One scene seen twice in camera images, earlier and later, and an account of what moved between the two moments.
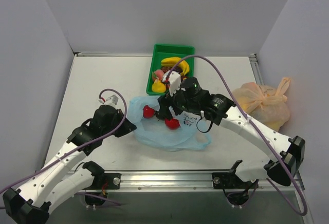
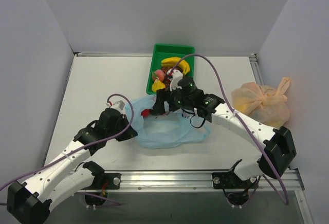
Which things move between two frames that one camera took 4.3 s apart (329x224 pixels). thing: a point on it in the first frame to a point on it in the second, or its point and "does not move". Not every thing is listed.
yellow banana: x=171 y=61 does not move
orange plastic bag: x=266 y=105 does not move
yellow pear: x=158 y=87 does not move
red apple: x=173 y=124 to x=146 y=112
